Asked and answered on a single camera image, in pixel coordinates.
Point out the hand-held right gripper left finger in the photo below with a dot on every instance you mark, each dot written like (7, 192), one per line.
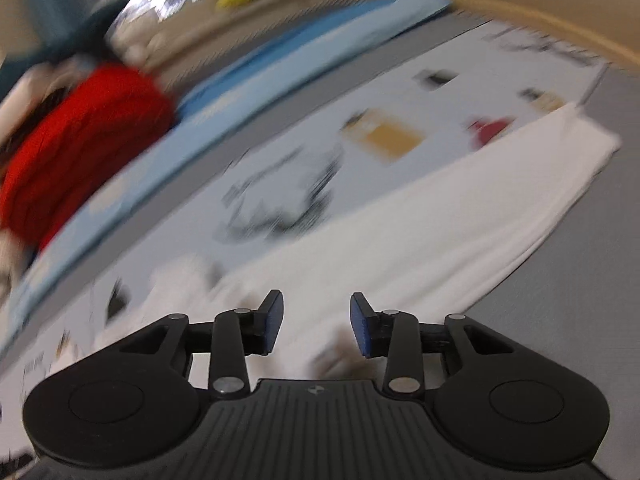
(272, 320)

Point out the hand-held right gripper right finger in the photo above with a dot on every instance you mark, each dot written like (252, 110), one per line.
(361, 325)

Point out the white shirt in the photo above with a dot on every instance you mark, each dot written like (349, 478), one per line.
(450, 220)

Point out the light blue folded sheet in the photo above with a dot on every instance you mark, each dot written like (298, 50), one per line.
(280, 65)

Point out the red folded blanket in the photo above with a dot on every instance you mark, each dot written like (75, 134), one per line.
(75, 150)

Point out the blue curtain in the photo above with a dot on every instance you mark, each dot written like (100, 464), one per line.
(55, 0)

